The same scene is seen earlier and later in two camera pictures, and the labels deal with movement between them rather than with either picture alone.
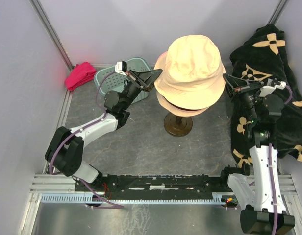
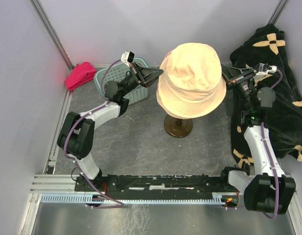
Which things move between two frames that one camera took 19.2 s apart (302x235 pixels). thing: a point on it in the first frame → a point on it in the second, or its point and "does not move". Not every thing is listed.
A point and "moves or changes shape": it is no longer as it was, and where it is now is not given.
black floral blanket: x=262 y=57 does not move
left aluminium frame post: x=44 y=16 does not move
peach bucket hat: x=192 y=73 moves or changes shape
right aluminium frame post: x=275 y=15 does not move
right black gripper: x=237 y=85 → x=230 y=73
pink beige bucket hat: x=171 y=108 → x=167 y=54
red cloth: x=84 y=72 does not move
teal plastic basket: x=108 y=80 does not move
